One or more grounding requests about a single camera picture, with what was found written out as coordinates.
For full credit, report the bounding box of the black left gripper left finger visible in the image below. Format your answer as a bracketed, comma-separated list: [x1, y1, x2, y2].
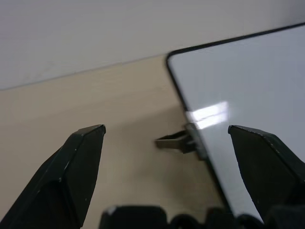
[0, 124, 106, 229]

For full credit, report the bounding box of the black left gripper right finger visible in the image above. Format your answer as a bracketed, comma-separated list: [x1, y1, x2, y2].
[227, 125, 305, 224]

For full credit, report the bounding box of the black-framed whiteboard with stand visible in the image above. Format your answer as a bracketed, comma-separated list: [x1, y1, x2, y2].
[154, 21, 305, 225]

